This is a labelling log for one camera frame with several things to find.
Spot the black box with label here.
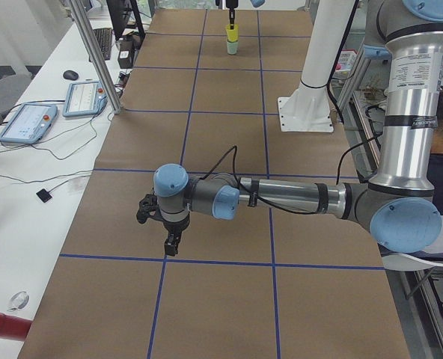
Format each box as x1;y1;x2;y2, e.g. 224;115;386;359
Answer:
117;37;135;70

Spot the red cylinder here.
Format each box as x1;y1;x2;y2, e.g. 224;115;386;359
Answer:
0;313;32;342

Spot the black keyboard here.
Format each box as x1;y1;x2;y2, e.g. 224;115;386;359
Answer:
94;28;113;60

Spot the far teach pendant tablet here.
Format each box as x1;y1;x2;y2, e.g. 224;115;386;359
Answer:
62;81;107;117

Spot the green plastic cup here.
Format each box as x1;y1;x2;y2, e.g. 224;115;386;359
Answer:
226;41;239;55

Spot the teach pendant tablet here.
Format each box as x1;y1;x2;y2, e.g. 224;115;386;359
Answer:
62;81;107;117
0;103;58;144

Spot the black computer mouse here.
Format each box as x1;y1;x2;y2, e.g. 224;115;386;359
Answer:
62;70;79;81

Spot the white chair seat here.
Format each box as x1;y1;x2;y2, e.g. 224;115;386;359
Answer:
381;252;443;271

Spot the small black square device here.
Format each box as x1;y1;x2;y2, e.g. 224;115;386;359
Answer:
36;188;52;203

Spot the near teach pendant tablet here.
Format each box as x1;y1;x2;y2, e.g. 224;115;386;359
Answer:
0;103;58;144

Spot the black computer monitor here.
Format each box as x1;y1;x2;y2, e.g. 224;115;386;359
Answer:
106;0;145;40

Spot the aluminium frame post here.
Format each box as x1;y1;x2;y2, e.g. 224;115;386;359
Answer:
68;0;122;114

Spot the yellow plastic cup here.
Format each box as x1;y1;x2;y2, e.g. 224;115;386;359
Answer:
225;24;239;43

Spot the white pedestal column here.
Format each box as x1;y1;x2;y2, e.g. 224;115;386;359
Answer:
278;0;356;133

